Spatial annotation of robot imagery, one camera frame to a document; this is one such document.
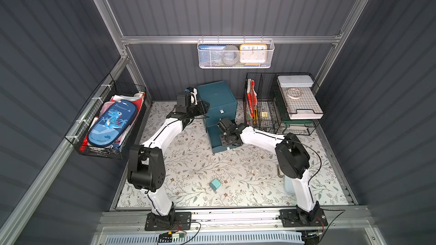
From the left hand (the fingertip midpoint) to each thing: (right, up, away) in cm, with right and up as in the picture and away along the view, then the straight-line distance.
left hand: (209, 106), depth 89 cm
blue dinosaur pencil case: (-36, -9, -25) cm, 45 cm away
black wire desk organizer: (+34, +12, +26) cm, 45 cm away
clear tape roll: (+48, +8, +7) cm, 49 cm away
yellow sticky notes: (+35, -4, +23) cm, 42 cm away
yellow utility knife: (+29, -5, +22) cm, 37 cm away
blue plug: (+3, -39, -8) cm, 39 cm away
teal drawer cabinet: (+7, +1, -2) cm, 7 cm away
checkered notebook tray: (+52, 0, 0) cm, 52 cm away
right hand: (+10, -17, +7) cm, 21 cm away
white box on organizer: (+50, +16, +11) cm, 54 cm away
